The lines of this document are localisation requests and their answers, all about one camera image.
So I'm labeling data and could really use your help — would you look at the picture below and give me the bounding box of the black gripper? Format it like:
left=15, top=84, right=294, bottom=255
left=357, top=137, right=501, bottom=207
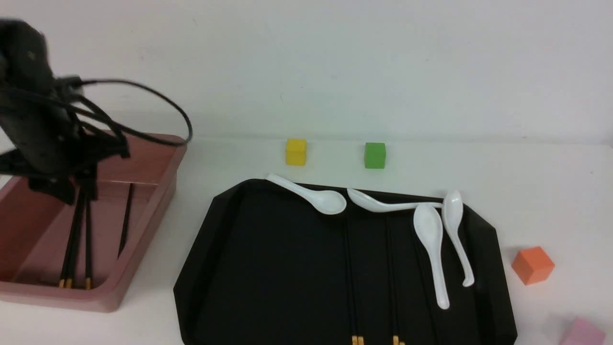
left=0, top=19, right=130, bottom=205

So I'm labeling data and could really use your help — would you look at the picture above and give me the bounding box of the plain black chopstick bin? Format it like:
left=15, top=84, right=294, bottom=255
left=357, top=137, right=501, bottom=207
left=117, top=183, right=134, bottom=258

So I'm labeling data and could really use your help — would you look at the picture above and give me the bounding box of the pink plastic bin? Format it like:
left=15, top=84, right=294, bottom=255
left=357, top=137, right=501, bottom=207
left=0, top=136, right=186, bottom=312

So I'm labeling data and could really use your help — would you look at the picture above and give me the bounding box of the black chopstick gold tip bin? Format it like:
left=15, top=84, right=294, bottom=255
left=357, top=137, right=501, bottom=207
left=58, top=189, right=84, bottom=288

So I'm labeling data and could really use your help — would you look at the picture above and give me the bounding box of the black octagonal tray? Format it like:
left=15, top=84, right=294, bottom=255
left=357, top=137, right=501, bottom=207
left=174, top=179, right=518, bottom=345

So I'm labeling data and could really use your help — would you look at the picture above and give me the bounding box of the yellow cube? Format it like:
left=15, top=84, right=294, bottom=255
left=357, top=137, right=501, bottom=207
left=285, top=138, right=308, bottom=166

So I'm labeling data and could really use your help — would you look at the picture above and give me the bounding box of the white spoon left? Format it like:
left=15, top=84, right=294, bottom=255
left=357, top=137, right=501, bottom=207
left=265, top=173, right=347, bottom=215

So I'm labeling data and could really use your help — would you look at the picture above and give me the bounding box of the white spoon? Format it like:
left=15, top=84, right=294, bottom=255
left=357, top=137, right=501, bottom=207
left=413, top=205, right=450, bottom=310
left=265, top=173, right=347, bottom=215
left=442, top=190, right=475, bottom=288
left=346, top=188, right=443, bottom=213

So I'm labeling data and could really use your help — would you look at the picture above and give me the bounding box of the white spoon top middle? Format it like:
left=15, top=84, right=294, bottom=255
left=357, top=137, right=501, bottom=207
left=346, top=188, right=443, bottom=213

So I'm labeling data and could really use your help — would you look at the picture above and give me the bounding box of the green cube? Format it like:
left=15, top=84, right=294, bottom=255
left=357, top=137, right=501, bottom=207
left=364, top=142, right=386, bottom=170

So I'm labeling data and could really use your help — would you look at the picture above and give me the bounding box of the white spoon centre right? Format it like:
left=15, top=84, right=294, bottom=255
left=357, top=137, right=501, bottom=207
left=413, top=205, right=450, bottom=310

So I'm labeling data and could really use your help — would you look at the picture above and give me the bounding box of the white spoon far right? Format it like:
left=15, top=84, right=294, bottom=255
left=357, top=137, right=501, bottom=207
left=442, top=190, right=475, bottom=288

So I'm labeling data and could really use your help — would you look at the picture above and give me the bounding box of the orange cube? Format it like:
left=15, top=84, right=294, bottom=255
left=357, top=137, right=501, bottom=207
left=511, top=245, right=556, bottom=286

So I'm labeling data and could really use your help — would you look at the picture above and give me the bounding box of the pink cube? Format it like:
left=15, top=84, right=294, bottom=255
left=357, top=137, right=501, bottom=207
left=559, top=317, right=606, bottom=345

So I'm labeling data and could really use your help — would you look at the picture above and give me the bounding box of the black cable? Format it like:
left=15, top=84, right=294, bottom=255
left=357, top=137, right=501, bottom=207
left=57, top=77, right=193, bottom=146

